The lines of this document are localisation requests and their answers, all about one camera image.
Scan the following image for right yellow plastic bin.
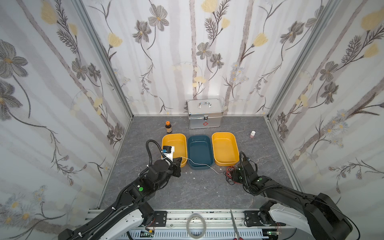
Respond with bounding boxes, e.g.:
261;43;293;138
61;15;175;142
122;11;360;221
212;132;239;167

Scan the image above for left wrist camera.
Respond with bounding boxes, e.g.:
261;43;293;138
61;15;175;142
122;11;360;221
163;146;175;163

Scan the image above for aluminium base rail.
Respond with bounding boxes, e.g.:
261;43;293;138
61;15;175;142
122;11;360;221
99;209;299;240

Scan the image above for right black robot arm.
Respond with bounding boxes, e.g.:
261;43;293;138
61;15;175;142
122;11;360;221
232;152;359;240

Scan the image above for grey tape roll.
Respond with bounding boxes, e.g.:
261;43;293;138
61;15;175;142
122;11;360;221
186;214;207;240

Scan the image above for left yellow plastic bin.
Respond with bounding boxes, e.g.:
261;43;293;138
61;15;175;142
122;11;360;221
162;134;188;168

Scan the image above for red handled scissors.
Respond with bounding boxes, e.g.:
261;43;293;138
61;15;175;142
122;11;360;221
230;210;244;240

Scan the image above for teal plastic bin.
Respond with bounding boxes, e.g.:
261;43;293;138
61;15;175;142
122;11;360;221
187;135;214;170

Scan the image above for white thin wire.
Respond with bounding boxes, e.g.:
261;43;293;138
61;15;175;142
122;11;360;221
181;156;225;175

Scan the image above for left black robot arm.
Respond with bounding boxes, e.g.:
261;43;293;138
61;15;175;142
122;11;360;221
58;146;182;240

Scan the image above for silver metal case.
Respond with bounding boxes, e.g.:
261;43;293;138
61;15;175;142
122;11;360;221
187;99;224;129

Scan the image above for red black wires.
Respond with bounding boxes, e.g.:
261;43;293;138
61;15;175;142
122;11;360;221
224;165;238;184

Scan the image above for brown bottle orange cap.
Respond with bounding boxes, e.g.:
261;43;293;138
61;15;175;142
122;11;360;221
165;121;173;134

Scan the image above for yellow plastic bin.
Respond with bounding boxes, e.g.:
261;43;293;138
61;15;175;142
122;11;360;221
162;134;188;168
212;132;239;167

